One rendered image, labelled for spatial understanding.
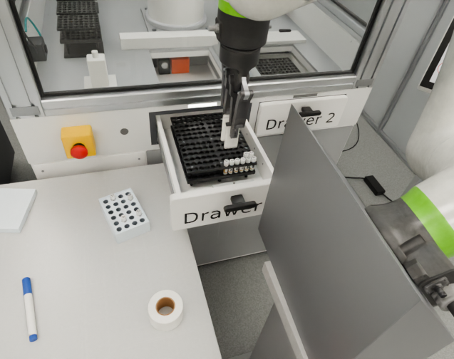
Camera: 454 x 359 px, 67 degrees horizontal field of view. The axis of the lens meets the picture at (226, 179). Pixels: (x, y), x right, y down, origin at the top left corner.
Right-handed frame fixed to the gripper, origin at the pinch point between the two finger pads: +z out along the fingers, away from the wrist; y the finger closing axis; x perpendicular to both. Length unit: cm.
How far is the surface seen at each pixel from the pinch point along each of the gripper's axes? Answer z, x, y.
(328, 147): 29, 47, -21
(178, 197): 7.6, -13.7, 10.3
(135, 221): 20.9, -23.1, 3.8
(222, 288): 100, 10, -12
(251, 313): 100, 20, 2
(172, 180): 10.9, -13.4, 1.9
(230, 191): 7.9, -2.4, 10.6
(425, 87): 3, 70, -16
